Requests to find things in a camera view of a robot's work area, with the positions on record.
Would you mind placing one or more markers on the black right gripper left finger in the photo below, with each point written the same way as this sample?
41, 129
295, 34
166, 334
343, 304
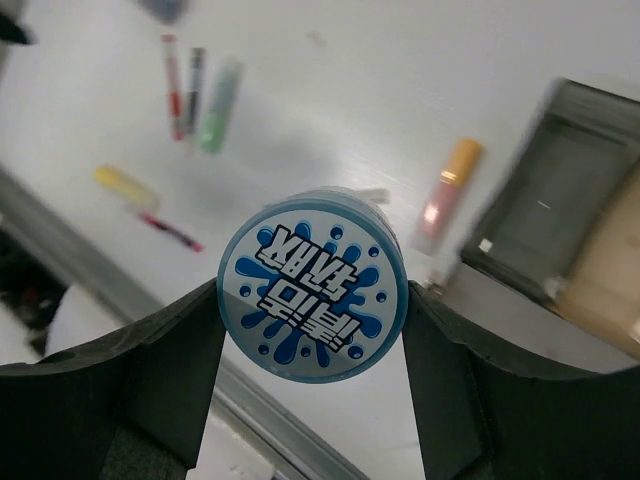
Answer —
100, 390

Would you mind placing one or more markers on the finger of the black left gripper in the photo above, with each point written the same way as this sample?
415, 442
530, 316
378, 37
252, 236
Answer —
11, 32

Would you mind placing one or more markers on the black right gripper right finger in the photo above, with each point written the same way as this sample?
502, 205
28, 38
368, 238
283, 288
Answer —
488, 409

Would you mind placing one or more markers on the red gel pen horizontal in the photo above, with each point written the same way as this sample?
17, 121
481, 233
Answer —
162, 226

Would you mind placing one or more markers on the blue gel pen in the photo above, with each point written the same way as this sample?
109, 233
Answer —
374, 195

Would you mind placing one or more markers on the red pen angled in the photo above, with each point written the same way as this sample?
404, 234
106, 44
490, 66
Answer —
174, 96

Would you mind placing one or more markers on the yellow highlighter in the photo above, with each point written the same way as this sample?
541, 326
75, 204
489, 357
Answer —
133, 191

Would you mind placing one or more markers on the black red pen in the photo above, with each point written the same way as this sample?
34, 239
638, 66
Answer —
196, 73

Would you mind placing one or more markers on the smoky plastic desk organizer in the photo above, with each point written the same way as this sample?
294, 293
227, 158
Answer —
552, 264

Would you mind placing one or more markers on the green highlighter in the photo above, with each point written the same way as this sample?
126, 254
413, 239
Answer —
222, 100

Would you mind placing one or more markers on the orange pink highlighter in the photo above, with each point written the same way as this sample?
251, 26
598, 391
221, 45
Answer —
442, 202

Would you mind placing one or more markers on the aluminium table edge rail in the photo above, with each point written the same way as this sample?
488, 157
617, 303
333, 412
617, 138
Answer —
150, 340

